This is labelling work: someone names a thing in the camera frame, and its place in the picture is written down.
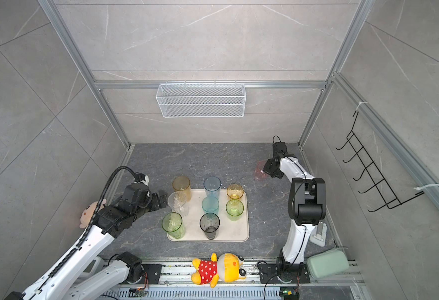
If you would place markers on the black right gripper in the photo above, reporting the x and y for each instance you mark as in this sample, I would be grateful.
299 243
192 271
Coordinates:
268 169

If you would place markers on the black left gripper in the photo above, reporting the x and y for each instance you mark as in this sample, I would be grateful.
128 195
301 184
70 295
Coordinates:
156 203

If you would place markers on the pink plastic cup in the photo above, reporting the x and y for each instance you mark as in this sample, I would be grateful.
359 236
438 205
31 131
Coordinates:
259 173

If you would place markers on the clear plastic cup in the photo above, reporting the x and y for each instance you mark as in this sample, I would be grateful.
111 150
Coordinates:
178 202

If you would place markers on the tall amber plastic cup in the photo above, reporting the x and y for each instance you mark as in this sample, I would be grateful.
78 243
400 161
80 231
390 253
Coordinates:
182 185

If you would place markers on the tall green plastic cup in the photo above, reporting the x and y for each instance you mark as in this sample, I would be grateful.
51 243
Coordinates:
172 224

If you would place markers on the short amber plastic cup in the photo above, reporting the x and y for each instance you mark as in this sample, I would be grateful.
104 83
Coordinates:
235 191

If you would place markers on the teal plastic cup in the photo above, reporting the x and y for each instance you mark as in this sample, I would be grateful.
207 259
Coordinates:
210 204

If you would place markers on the blue plastic cup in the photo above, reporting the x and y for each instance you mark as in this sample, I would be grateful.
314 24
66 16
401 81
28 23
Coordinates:
212 186

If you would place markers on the dark grey plastic cup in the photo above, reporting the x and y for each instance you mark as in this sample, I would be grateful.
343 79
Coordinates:
209 224

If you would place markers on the short green plastic cup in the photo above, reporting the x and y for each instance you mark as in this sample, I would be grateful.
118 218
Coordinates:
234 209

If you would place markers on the beige plastic tray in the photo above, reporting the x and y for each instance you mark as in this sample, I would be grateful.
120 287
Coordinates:
230 231

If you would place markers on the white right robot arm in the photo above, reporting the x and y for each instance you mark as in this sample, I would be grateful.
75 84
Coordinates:
306 206

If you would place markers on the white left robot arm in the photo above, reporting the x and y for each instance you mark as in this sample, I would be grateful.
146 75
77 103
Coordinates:
106 224

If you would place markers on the pink boy plush doll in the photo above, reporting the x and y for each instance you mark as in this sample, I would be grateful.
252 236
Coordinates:
87 215

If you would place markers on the white digital timer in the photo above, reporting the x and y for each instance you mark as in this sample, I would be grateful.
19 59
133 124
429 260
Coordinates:
93 267

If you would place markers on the yellow bear plush toy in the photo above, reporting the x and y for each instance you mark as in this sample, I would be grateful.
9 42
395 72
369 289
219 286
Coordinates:
228 268

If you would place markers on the mint green pouch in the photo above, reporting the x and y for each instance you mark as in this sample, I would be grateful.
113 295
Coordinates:
327 264

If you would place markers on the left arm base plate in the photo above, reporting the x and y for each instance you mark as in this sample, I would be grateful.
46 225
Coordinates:
152 273

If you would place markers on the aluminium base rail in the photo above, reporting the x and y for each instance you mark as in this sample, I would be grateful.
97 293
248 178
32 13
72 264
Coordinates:
178 275

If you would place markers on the black wire hook rack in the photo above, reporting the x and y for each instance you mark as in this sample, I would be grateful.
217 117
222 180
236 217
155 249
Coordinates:
370 169

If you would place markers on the white wire mesh basket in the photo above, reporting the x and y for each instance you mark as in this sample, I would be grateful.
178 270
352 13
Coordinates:
205 100

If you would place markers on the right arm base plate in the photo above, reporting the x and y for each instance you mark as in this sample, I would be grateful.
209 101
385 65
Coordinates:
273 274

